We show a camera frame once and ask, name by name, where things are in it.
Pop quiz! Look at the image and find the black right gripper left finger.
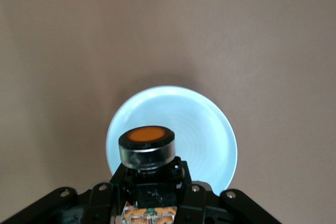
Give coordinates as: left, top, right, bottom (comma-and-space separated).
0, 162, 137, 224

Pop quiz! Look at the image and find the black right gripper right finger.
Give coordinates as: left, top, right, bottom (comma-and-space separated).
172, 159, 284, 224

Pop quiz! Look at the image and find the orange push-button switch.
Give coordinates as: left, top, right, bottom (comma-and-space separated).
115, 125, 180, 224

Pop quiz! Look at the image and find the light blue round plate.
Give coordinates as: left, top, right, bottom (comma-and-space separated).
106, 85, 238, 198

